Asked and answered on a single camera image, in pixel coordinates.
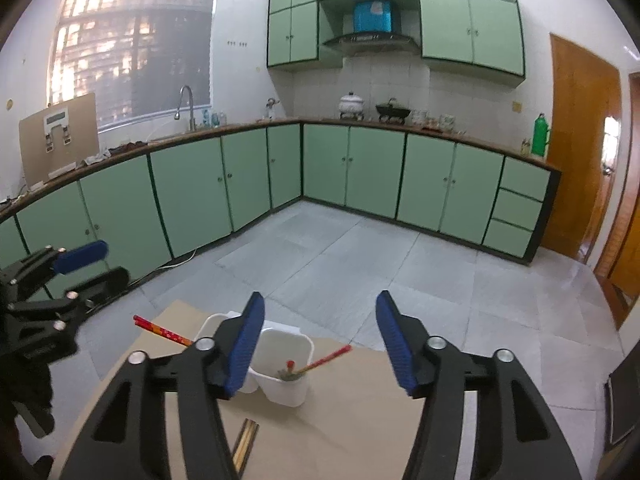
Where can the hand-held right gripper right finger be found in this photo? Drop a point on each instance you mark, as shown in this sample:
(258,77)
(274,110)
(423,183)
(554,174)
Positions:
(395,345)

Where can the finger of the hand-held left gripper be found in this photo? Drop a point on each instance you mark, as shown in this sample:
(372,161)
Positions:
(82,255)
(107,282)

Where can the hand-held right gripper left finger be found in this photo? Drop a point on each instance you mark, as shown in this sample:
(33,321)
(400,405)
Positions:
(245,345)

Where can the red patterned chopstick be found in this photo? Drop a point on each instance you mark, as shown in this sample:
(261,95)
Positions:
(325,357)
(162,332)
(289,365)

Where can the white two-compartment utensil holder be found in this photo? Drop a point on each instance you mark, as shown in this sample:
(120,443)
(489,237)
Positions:
(287,395)

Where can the dark brown chopstick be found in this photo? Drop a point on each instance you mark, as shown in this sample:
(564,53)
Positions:
(254,435)

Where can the plain bamboo chopstick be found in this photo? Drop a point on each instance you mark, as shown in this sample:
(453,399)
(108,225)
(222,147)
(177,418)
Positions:
(242,447)
(247,442)

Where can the beige table cover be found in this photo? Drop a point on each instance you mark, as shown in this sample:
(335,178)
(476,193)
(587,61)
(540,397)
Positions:
(350,410)

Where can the brown cardboard board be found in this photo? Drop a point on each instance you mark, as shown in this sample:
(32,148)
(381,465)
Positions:
(32,155)

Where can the dark cloth on counter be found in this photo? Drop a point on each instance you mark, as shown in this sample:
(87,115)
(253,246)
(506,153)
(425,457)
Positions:
(125,148)

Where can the white device on board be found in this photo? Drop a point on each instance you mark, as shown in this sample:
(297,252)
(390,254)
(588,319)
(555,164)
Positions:
(56,119)

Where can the green base cabinets with counter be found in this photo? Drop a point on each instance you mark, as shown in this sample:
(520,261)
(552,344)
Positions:
(375,170)

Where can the bottles beside faucet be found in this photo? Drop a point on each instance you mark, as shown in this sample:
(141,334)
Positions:
(215,120)

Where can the chrome kitchen faucet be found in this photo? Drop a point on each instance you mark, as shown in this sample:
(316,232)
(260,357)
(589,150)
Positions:
(186,89)

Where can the window with blinds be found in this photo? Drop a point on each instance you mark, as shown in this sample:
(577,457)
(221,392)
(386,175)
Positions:
(130,50)

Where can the stacked bowls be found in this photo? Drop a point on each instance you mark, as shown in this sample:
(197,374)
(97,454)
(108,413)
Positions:
(420,118)

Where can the patterned jar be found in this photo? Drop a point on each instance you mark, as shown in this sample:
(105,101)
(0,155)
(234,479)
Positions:
(446,121)

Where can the black wok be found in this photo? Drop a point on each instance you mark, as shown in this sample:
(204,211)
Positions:
(392,110)

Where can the small glass jar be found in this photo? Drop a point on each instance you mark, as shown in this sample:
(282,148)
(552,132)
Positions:
(525,147)

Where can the black cabinet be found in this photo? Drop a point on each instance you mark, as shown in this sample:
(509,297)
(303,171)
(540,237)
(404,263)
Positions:
(625,405)

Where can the white lidded pot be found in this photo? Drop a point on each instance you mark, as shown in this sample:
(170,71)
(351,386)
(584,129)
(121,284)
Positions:
(351,105)

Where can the green thermos flask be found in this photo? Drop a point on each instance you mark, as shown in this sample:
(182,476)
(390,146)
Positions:
(540,135)

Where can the wooden door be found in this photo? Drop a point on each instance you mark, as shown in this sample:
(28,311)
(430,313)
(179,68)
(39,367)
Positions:
(575,160)
(627,235)

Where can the black range hood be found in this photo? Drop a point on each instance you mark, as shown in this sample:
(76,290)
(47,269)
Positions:
(370,42)

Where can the blue box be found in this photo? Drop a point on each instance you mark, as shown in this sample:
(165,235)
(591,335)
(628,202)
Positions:
(375,17)

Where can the green wall cabinets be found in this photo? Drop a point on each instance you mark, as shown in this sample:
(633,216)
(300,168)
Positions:
(495,30)

